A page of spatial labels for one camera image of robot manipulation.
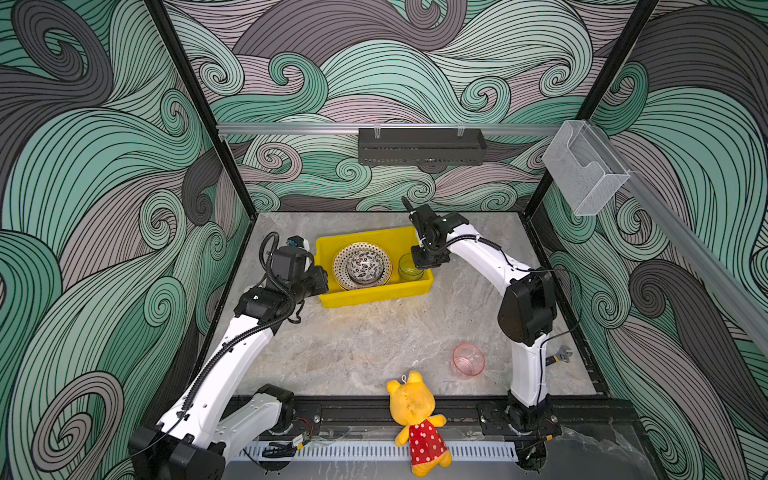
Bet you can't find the green plastic cup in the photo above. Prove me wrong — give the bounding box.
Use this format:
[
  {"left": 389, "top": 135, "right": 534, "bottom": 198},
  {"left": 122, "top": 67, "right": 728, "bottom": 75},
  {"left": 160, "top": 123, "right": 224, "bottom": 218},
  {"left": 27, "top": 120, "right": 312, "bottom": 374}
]
[{"left": 398, "top": 253, "right": 424, "bottom": 282}]

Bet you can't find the dotted plate yellow rim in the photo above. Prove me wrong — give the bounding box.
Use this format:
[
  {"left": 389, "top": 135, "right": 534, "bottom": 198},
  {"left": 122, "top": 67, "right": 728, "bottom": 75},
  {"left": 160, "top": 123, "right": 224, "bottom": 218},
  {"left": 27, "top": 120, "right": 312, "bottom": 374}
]
[{"left": 333, "top": 242, "right": 392, "bottom": 291}]

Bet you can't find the black leaf patterned bowl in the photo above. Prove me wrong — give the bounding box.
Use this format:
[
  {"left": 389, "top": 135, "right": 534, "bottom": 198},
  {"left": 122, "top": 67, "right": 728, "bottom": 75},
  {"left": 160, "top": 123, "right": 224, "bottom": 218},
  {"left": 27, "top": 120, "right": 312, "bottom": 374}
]
[{"left": 345, "top": 250, "right": 385, "bottom": 285}]

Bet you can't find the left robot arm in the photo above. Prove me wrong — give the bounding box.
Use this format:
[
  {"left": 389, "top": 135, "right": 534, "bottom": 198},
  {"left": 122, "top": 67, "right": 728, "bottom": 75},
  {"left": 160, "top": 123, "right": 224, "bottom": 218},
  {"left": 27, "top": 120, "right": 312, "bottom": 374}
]
[{"left": 129, "top": 232, "right": 329, "bottom": 479}]

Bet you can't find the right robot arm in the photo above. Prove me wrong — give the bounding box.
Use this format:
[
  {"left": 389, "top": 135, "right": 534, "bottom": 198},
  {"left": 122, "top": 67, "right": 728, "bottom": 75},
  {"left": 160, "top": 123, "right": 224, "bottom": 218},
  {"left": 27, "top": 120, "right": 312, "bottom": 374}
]
[{"left": 402, "top": 198, "right": 557, "bottom": 431}]

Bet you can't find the yellow plastic bin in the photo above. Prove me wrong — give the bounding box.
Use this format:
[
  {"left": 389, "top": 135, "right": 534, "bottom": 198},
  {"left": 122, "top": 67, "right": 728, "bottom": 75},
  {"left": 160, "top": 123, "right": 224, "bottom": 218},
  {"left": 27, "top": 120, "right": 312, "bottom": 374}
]
[{"left": 315, "top": 227, "right": 434, "bottom": 309}]

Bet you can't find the pink plastic cup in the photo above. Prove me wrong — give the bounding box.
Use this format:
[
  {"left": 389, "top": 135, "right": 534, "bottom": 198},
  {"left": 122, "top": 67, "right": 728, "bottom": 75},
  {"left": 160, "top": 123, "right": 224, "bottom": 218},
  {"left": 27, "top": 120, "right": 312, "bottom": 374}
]
[{"left": 451, "top": 343, "right": 486, "bottom": 379}]

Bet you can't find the yellow plush bear red dress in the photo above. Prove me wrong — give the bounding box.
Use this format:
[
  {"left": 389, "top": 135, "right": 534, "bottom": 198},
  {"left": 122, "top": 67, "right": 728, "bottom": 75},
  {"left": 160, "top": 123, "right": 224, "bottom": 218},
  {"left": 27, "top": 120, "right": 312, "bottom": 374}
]
[{"left": 387, "top": 370, "right": 453, "bottom": 477}]

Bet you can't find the black adjustable wrench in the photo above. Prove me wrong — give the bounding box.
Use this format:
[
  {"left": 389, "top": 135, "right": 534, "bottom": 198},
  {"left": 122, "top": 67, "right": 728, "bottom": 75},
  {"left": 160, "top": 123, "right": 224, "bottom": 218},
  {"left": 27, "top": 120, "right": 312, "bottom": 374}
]
[{"left": 545, "top": 345, "right": 573, "bottom": 366}]

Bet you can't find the clear acrylic wall holder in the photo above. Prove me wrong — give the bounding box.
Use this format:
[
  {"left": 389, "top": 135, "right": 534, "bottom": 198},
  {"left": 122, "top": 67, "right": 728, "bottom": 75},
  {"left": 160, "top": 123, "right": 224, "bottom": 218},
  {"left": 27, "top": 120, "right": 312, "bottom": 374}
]
[{"left": 543, "top": 120, "right": 630, "bottom": 217}]

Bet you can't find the white slotted cable duct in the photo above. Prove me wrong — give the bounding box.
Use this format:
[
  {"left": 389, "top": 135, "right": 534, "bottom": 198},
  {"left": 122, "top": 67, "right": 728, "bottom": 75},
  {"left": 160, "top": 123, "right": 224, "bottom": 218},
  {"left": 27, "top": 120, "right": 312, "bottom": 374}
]
[{"left": 227, "top": 440, "right": 519, "bottom": 464}]

